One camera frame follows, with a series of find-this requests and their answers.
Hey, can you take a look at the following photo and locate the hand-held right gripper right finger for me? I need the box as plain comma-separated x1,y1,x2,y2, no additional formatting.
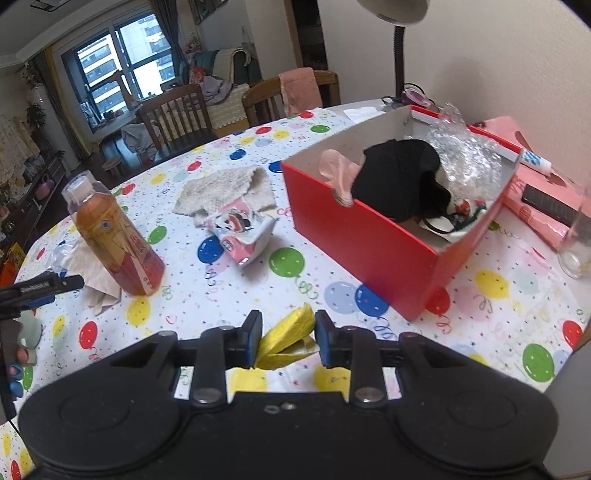
314,311,477,407

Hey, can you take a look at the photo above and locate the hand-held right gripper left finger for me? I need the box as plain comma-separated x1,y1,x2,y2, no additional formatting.
108,310,264,407

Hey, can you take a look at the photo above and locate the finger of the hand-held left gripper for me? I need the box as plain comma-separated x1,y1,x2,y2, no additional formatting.
44,275,86,296

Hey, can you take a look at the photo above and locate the yellow cloth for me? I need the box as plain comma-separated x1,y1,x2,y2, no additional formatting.
255,302,321,371

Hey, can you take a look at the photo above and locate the pink printed tissue packet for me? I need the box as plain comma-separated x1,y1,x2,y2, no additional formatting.
204,208,278,268

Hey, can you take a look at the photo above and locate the red cardboard box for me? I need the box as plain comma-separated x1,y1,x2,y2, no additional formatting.
281,105,525,323

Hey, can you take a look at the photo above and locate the beige knitted cloth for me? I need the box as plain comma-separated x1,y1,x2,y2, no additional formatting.
172,167,277,227

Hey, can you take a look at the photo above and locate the pink translucent soft bag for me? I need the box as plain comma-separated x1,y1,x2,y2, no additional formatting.
320,148,366,208

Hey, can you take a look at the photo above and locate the black cloth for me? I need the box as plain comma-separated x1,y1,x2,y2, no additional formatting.
350,138,456,223

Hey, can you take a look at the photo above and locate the printed bag with green straps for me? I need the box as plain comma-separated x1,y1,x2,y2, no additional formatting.
418,196,491,241

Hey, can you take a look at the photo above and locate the clear bubble wrap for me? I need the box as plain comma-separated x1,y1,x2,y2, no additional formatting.
425,104,505,205

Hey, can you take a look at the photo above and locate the person's left hand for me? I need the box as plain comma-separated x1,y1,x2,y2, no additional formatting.
6,346,38,400

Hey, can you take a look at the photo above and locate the clear plastic bag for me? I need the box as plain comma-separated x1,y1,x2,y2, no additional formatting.
48,242,82,274

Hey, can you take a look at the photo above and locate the yellow orange box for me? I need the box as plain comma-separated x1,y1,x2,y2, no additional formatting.
0,244,27,287

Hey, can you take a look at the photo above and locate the white crumpled tissue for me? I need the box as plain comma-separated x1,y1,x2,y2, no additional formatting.
58,240,125,317

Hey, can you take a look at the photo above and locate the pale green cup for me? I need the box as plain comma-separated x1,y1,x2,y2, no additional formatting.
15,314,44,350

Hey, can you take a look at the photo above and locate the balloon print tablecloth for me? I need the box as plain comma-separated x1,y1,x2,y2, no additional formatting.
0,106,591,480

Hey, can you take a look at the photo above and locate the orange juice bottle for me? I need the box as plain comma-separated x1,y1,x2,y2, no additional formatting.
61,171,166,297

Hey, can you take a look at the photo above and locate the dark low cabinet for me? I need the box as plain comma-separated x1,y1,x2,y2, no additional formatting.
0,152,70,241

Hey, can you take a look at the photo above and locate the green house plant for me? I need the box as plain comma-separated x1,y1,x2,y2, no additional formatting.
24,104,47,136

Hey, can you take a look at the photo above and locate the white round table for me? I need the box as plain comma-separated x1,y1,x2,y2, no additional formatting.
92,102,144,135

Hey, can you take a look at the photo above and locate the white standing air conditioner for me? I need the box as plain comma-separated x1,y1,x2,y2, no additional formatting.
30,85,52,136

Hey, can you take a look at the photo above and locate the yellow grey curtain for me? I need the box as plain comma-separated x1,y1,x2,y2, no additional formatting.
44,48,94,162

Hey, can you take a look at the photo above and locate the wooden slatted chair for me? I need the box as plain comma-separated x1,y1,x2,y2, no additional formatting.
136,84,218,162

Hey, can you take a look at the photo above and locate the large window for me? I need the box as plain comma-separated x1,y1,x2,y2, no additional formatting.
62,14,179,131

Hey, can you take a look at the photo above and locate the white paper sheet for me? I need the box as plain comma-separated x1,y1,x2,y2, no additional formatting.
342,106,380,123

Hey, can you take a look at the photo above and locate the sofa with cream blanket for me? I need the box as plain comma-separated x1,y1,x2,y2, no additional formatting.
182,44,264,133

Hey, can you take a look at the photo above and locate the wooden chair with towel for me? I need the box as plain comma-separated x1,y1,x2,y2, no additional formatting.
242,69,341,128

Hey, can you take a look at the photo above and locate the pink flat packet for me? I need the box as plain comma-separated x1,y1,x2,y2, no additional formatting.
468,115,591,251

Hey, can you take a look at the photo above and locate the pink towel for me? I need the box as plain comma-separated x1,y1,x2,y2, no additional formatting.
278,67,324,119

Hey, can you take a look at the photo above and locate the black flat remote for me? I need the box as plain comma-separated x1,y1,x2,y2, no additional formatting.
521,186,583,225

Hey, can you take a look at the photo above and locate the clear drinking glass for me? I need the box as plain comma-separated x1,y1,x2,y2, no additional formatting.
558,182,591,280

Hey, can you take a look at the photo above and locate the white tube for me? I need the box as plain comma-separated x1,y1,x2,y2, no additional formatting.
519,150,567,179

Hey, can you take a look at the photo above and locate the grey desk lamp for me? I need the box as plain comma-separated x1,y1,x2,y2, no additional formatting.
355,0,435,112

